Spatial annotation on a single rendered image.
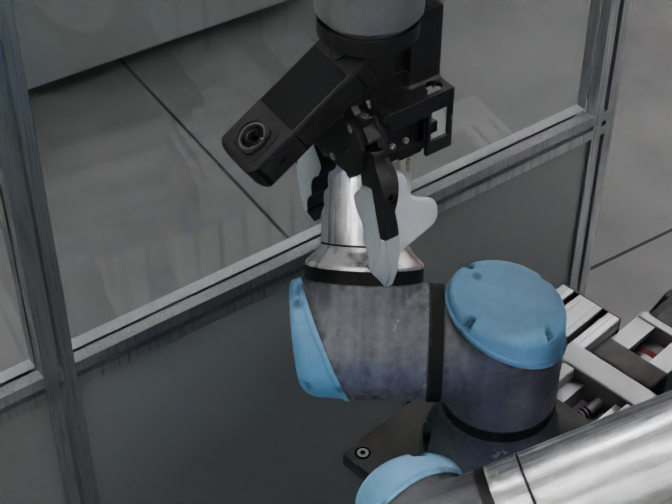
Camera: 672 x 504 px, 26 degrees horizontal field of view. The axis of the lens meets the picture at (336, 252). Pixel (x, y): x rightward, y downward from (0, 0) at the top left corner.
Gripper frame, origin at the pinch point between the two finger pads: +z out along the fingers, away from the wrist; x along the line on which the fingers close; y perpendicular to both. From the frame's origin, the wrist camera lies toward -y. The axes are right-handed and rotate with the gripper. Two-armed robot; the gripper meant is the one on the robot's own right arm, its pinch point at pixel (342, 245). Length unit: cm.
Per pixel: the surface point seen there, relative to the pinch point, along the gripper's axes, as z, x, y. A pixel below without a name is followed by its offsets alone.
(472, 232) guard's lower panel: 59, 45, 55
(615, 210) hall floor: 148, 107, 157
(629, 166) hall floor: 148, 117, 171
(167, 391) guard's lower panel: 61, 45, 6
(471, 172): 48, 45, 54
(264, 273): 48, 45, 21
